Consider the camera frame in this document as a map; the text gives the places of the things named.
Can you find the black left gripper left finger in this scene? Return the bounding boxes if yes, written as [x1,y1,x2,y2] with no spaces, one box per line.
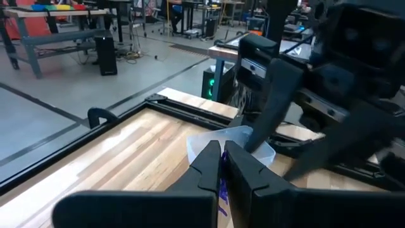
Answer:
[52,140,222,228]

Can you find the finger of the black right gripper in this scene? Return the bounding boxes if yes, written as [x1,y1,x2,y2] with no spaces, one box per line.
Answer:
[245,58,304,154]
[283,101,405,182]

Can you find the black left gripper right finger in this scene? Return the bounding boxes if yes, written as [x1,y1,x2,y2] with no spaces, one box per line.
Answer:
[223,141,405,228]

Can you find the purple plastic spider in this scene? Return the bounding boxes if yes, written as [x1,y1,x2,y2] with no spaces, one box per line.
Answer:
[217,151,230,218]

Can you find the black computer green light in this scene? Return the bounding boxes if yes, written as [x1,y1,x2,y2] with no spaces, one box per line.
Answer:
[201,65,237,104]

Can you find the clear plastic bin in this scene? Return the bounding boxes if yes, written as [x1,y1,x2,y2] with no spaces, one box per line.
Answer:
[185,125,277,168]

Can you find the black table clamp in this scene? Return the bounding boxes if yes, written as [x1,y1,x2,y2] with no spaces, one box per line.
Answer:
[87,107,120,130]

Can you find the person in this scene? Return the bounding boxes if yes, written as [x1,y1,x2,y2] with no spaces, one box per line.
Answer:
[167,0,185,34]

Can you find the black computer tower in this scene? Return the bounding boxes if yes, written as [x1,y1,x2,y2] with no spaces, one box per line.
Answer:
[94,30,118,77]

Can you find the black office desk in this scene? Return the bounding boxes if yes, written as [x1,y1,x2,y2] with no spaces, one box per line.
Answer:
[94,0,149,44]

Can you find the grey metal workbench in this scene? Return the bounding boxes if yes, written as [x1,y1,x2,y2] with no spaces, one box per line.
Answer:
[0,8,110,80]

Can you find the orange cloth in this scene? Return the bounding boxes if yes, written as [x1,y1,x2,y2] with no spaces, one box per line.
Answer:
[4,0,53,41]

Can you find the rainbow coloured toy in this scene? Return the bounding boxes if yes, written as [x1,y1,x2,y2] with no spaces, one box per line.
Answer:
[30,3,88,12]

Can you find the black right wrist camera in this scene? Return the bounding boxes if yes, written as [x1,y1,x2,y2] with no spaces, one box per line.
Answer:
[316,1,405,69]

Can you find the black aluminium table frame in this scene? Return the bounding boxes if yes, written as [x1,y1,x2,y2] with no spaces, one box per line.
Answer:
[0,93,405,194]

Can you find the tangled floor cables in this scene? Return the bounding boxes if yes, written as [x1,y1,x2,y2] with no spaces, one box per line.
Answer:
[113,49,145,66]

